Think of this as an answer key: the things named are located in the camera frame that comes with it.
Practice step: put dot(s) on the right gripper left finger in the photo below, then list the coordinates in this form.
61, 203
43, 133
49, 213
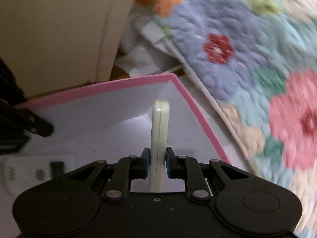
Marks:
124, 172

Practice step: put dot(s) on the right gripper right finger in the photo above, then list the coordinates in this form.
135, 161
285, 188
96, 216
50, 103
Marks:
187, 169

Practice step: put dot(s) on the pink cardboard box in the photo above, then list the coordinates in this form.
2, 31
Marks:
111, 120

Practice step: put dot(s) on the cream TCL remote control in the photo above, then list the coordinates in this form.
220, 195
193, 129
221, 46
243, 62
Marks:
158, 144

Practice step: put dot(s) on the white slim TCL remote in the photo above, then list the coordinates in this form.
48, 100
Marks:
20, 173

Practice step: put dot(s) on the floral quilted bedspread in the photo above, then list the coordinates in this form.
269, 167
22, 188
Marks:
255, 61

